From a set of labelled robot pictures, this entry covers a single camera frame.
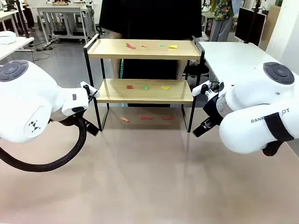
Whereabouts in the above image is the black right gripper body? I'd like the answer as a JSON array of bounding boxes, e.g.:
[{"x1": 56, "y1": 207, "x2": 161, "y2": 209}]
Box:
[{"x1": 202, "y1": 94, "x2": 224, "y2": 128}]

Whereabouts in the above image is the two-tier wood metal shelf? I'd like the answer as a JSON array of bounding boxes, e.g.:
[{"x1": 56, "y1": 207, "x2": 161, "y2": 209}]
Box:
[{"x1": 83, "y1": 34, "x2": 206, "y2": 133}]

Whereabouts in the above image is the person's left forearm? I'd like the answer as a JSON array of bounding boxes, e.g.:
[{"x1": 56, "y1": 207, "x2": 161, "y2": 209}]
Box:
[{"x1": 175, "y1": 59, "x2": 187, "y2": 80}]

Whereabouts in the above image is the black office chair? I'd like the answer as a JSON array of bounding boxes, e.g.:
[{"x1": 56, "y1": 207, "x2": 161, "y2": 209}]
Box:
[{"x1": 182, "y1": 59, "x2": 210, "y2": 81}]

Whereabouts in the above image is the white table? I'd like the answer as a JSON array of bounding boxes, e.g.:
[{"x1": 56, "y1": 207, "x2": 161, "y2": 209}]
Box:
[{"x1": 197, "y1": 41, "x2": 299, "y2": 82}]

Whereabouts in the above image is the black monitor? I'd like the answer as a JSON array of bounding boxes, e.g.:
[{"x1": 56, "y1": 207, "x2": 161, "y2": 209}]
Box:
[{"x1": 235, "y1": 7, "x2": 267, "y2": 47}]

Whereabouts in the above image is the person in floral shirt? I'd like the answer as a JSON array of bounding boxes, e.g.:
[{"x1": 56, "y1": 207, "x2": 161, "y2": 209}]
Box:
[{"x1": 209, "y1": 0, "x2": 242, "y2": 42}]

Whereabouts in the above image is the brown cardboard panel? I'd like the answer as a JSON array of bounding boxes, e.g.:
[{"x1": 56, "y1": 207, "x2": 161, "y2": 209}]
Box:
[{"x1": 260, "y1": 5, "x2": 282, "y2": 51}]

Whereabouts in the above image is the person in black shirt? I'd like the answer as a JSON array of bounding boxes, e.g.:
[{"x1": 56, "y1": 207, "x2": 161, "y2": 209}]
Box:
[{"x1": 98, "y1": 0, "x2": 203, "y2": 108}]

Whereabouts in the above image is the white cloth bundle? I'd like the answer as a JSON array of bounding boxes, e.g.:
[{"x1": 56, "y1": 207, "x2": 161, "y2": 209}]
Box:
[{"x1": 0, "y1": 30, "x2": 17, "y2": 45}]

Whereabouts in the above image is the black tripod pole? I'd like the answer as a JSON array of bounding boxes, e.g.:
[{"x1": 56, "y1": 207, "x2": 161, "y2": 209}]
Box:
[{"x1": 16, "y1": 0, "x2": 32, "y2": 39}]

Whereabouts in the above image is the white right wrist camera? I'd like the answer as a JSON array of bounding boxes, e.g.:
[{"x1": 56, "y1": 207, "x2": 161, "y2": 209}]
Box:
[{"x1": 192, "y1": 80, "x2": 225, "y2": 99}]

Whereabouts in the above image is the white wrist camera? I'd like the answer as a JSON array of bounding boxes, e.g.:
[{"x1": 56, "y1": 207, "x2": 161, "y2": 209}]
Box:
[
  {"x1": 192, "y1": 80, "x2": 225, "y2": 99},
  {"x1": 80, "y1": 81, "x2": 100, "y2": 101}
]

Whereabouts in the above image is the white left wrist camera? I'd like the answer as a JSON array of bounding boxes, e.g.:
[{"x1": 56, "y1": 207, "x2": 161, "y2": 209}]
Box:
[{"x1": 80, "y1": 81, "x2": 100, "y2": 101}]

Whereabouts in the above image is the black strap on right arm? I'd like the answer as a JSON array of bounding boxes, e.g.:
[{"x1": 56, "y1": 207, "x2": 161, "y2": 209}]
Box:
[{"x1": 263, "y1": 112, "x2": 295, "y2": 143}]

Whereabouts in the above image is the white frame workbench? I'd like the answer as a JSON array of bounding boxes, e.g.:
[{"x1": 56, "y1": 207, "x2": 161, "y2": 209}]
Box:
[{"x1": 35, "y1": 2, "x2": 95, "y2": 45}]

